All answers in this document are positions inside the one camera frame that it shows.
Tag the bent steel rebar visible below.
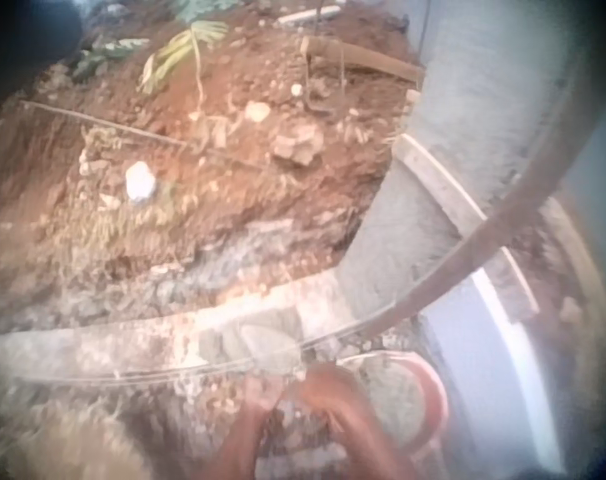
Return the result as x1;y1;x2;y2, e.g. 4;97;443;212
301;42;348;114

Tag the large white stone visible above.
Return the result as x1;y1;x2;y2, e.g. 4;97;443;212
124;160;160;203

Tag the white pipe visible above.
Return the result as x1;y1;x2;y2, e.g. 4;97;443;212
276;3;346;26

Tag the short wooden plank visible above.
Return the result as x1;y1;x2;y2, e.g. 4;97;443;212
300;35;426;82

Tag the brown curved pole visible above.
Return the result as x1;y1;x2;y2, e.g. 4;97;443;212
370;64;597;339

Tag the person's right hand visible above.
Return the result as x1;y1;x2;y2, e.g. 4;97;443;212
299;362;358;417

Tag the thin guide string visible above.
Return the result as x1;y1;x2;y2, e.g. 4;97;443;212
110;305;424;387

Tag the person's left hand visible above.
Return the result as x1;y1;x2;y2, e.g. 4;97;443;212
241;374;290;420

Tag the green leafy plant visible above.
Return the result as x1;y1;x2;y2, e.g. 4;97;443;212
135;18;231;97

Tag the tan rough rock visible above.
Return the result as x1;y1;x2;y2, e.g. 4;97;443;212
273;123;318;167

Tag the pale flat stone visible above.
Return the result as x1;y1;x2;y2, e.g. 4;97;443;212
244;100;273;122

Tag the red mortar basin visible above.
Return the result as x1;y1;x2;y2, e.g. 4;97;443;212
334;349;451;464

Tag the long wooden plank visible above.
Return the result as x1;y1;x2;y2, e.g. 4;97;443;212
391;133;541;314

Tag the thin long stick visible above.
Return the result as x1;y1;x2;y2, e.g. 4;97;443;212
19;98;265;172

